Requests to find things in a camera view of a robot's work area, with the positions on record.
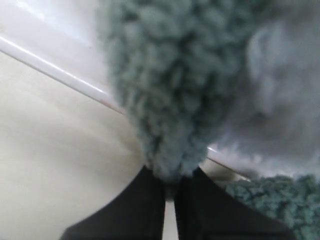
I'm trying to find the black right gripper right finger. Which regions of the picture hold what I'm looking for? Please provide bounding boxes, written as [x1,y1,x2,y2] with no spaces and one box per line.
[174,168,296,240]

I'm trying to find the white plush snowman toy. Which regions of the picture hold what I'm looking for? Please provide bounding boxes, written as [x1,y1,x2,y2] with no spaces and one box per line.
[210,15,320,178]

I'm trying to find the green fleece scarf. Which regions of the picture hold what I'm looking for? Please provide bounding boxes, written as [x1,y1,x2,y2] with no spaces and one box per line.
[96,0,320,240]

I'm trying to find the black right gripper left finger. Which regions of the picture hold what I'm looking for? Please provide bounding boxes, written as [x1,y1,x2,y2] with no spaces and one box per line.
[61,167,165,240]

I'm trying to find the white plastic tray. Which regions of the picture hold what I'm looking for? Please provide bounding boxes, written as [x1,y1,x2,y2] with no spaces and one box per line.
[0,0,253,181]

